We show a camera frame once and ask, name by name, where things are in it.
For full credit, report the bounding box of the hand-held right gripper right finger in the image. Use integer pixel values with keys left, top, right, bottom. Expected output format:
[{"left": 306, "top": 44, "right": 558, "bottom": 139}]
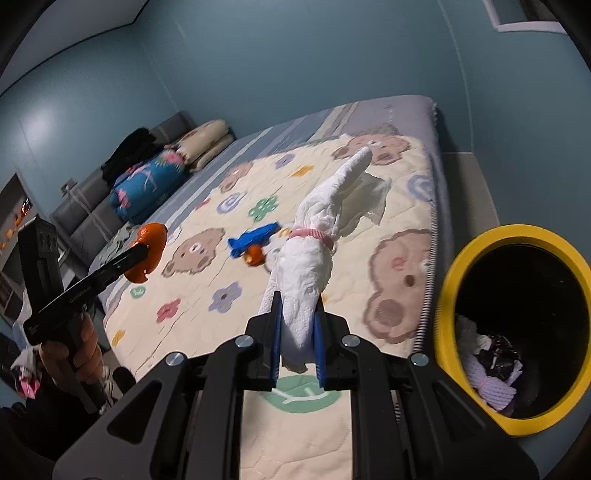
[{"left": 313, "top": 310, "right": 541, "bottom": 480}]

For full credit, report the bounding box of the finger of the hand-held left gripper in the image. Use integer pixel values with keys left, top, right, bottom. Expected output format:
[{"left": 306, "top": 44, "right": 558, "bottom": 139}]
[{"left": 95, "top": 244, "right": 149, "bottom": 286}]

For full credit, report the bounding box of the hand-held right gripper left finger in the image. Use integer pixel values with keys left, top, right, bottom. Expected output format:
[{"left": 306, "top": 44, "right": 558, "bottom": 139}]
[{"left": 53, "top": 291, "right": 283, "bottom": 480}]

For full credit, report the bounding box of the large orange peel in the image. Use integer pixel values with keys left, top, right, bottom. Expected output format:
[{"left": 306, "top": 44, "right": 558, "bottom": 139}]
[{"left": 124, "top": 223, "right": 168, "bottom": 283}]

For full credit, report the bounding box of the yellow rimmed trash bin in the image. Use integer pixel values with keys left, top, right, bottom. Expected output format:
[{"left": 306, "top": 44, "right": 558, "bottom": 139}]
[{"left": 433, "top": 224, "right": 591, "bottom": 437}]

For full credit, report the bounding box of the person's left forearm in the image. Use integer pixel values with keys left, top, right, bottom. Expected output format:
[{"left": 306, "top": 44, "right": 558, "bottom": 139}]
[{"left": 0, "top": 388, "right": 100, "bottom": 462}]

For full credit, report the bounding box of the person's left hand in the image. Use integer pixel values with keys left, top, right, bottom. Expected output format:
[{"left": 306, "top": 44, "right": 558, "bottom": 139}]
[{"left": 39, "top": 316, "right": 105, "bottom": 398}]

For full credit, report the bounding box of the grey printed cloth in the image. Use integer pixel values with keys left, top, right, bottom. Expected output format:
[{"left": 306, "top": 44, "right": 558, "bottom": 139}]
[{"left": 90, "top": 224, "right": 140, "bottom": 273}]

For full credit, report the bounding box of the grey padded headboard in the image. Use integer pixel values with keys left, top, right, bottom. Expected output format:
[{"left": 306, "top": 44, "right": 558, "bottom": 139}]
[{"left": 50, "top": 111, "right": 195, "bottom": 278}]

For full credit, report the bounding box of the blue floral pillow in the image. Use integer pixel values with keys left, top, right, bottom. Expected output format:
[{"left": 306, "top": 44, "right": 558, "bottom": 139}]
[{"left": 109, "top": 150, "right": 186, "bottom": 224}]

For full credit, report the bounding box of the bear print blanket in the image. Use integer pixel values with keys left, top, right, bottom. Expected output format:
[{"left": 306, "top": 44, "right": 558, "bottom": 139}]
[{"left": 104, "top": 131, "right": 437, "bottom": 480}]

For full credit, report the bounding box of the blue wrapper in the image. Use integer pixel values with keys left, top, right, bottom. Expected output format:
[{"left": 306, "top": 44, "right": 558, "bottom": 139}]
[{"left": 228, "top": 222, "right": 281, "bottom": 259}]

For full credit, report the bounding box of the pile of clothes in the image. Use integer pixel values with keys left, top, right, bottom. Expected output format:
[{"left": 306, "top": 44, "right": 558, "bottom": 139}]
[{"left": 11, "top": 346, "right": 43, "bottom": 400}]

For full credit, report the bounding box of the black clothing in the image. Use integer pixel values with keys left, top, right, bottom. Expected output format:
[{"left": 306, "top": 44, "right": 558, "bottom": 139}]
[{"left": 102, "top": 128, "right": 158, "bottom": 182}]

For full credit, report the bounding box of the folded beige quilt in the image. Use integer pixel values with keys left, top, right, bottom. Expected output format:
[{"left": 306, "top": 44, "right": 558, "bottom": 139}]
[{"left": 178, "top": 120, "right": 236, "bottom": 174}]

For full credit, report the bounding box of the bed with striped sheet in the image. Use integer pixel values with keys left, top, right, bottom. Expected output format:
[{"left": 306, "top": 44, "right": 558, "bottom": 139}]
[{"left": 88, "top": 95, "right": 451, "bottom": 370}]

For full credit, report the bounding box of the white framed window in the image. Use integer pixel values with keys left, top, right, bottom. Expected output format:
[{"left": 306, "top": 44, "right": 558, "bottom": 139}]
[{"left": 487, "top": 0, "right": 570, "bottom": 32}]

